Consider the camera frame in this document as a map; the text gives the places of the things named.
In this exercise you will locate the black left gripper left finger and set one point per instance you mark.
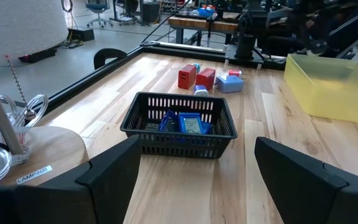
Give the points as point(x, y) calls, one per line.
point(110, 186)

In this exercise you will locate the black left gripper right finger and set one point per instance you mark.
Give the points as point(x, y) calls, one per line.
point(297, 186)

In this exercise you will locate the dark ink pad case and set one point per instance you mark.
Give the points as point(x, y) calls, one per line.
point(151, 126)

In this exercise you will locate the blue ink pad case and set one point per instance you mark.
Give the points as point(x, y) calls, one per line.
point(191, 123)
point(208, 128)

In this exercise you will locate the light blue cube charger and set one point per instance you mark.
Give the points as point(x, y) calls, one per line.
point(229, 84)

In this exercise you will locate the small purple wall charger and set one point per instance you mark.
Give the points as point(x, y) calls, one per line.
point(201, 91)

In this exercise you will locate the red wall charger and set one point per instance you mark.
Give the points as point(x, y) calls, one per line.
point(186, 77)
point(206, 79)

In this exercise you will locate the small teal wall charger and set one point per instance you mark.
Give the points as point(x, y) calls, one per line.
point(196, 67)

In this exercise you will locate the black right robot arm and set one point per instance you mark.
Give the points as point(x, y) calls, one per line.
point(245, 46)

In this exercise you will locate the blue office chair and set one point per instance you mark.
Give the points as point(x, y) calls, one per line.
point(98, 7)

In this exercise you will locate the round wooden lamp base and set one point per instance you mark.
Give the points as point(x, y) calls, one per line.
point(57, 149)

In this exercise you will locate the black slotted plastic basket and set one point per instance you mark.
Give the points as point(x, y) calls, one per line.
point(179, 135)

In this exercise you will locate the yellow translucent plastic bin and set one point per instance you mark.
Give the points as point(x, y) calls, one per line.
point(331, 90)

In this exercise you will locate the black power strip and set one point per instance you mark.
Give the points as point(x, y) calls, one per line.
point(39, 54)

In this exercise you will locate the black floor box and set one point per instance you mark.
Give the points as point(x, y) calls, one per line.
point(81, 34)

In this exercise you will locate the black cabinet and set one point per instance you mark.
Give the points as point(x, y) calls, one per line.
point(151, 12)

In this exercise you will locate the wooden background table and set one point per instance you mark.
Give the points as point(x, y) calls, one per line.
point(197, 24)

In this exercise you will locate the blue bowl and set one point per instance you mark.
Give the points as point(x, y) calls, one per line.
point(206, 12)

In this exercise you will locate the small pink wall charger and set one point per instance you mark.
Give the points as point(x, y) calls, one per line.
point(235, 73)

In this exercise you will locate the black aluminium table frame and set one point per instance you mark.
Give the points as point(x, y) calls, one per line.
point(182, 51)

